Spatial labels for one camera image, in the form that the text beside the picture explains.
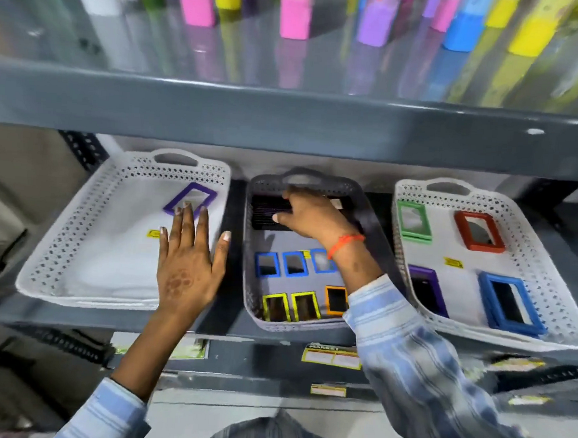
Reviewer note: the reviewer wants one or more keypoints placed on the person's left hand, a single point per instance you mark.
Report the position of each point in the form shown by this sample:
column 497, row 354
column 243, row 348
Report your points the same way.
column 187, row 278

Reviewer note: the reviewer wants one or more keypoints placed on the person's right hand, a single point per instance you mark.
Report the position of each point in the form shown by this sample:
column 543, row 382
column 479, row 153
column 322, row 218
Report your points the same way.
column 320, row 221

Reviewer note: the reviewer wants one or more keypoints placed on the person's left middle finger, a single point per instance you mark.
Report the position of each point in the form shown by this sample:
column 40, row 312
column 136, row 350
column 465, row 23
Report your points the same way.
column 188, row 227

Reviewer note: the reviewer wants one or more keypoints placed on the person's left little finger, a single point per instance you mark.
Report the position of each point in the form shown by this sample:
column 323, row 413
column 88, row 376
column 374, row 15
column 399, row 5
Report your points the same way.
column 163, row 245

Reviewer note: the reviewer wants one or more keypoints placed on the person's right thumb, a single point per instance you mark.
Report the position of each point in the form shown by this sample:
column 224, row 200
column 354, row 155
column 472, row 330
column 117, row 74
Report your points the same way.
column 285, row 219

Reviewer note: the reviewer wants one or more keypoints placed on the person's left thumb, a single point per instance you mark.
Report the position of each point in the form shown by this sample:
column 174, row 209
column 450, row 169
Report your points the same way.
column 221, row 251

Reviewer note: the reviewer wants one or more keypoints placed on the stack of dark purple mirrors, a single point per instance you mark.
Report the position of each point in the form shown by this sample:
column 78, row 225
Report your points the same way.
column 267, row 212

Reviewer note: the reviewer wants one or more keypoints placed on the person's right forearm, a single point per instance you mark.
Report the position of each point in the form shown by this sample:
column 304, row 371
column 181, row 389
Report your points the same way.
column 407, row 360

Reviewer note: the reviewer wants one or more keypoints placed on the person's left forearm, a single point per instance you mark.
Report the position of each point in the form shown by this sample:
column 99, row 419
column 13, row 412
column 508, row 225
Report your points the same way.
column 138, row 358

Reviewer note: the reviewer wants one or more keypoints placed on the purple framed mirror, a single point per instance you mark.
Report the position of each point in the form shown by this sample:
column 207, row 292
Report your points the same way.
column 172, row 204
column 438, row 289

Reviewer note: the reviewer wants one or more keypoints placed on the small blue framed mirror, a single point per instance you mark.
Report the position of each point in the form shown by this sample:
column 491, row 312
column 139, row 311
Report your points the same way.
column 314, row 262
column 286, row 264
column 258, row 265

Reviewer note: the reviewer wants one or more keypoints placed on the white perforated plastic basket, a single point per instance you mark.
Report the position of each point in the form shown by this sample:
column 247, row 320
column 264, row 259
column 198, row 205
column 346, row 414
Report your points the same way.
column 465, row 286
column 106, row 254

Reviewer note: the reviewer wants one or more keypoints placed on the grey perforated plastic basket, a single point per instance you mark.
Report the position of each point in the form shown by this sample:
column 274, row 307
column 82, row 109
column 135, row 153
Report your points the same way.
column 290, row 285

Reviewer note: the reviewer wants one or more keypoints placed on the small yellow framed mirror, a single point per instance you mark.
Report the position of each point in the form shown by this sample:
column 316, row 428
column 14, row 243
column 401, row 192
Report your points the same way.
column 265, row 308
column 294, row 305

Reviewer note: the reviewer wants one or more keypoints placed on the small orange framed mirror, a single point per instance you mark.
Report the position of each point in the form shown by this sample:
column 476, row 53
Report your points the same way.
column 327, row 301

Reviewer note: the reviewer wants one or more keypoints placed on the grey metal shelf rack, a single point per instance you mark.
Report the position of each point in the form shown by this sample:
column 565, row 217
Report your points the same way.
column 295, row 119

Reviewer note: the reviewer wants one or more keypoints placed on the green white shelf label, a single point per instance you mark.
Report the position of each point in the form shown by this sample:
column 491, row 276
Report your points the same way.
column 193, row 350

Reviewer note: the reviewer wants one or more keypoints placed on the green framed mirror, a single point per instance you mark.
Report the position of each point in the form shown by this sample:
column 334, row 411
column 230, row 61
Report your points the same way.
column 399, row 220

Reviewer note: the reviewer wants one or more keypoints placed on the yellow shelf price label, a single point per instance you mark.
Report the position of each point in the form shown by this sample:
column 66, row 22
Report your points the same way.
column 332, row 358

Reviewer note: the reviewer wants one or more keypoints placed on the small white shelf label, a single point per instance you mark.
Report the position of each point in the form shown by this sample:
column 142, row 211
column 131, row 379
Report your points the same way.
column 328, row 390

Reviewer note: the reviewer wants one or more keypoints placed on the red framed mirror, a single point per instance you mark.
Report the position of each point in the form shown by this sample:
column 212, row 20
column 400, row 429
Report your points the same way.
column 460, row 232

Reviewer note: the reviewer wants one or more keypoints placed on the blue striped shirt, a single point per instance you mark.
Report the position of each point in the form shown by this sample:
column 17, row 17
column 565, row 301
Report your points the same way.
column 275, row 435

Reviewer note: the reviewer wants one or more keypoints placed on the row of colourful bottles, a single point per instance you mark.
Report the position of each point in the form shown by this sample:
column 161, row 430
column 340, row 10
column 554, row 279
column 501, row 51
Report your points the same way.
column 374, row 21

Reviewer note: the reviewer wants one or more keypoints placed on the large blue framed mirror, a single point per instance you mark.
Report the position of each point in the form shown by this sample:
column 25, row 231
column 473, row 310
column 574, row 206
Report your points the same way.
column 489, row 302

